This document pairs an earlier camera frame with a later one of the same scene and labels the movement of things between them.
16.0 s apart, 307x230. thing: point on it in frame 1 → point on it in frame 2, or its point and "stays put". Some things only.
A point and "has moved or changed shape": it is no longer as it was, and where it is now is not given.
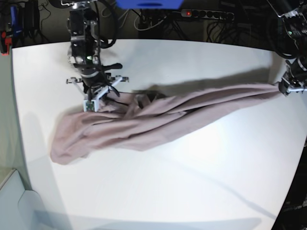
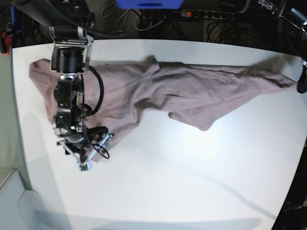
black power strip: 219,15 stays put
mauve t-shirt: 127,120 has moved or changed shape
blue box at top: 150,4 stays put
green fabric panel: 20,209 stays put
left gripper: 92,88 → 83,143
